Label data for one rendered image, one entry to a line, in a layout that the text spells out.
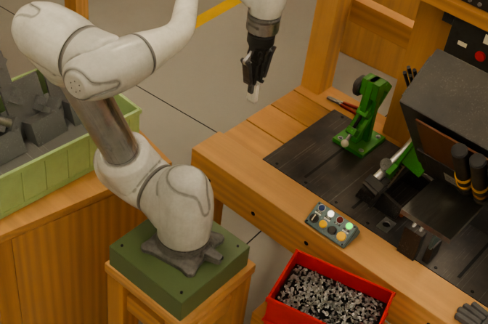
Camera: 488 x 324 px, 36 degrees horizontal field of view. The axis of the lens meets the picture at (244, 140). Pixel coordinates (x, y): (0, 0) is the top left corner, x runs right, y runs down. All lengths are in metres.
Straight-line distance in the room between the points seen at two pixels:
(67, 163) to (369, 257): 1.02
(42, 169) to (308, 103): 1.03
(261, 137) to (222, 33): 2.25
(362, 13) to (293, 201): 0.76
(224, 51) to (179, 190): 2.77
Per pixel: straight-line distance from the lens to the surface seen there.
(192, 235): 2.08
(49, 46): 1.64
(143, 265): 2.17
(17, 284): 2.68
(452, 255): 2.44
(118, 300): 2.36
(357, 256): 2.33
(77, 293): 2.88
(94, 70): 1.55
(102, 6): 5.09
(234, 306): 2.39
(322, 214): 2.37
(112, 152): 2.01
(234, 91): 4.38
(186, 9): 1.80
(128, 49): 1.60
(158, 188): 2.04
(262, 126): 2.74
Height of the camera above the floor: 2.59
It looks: 40 degrees down
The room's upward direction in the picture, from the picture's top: 8 degrees clockwise
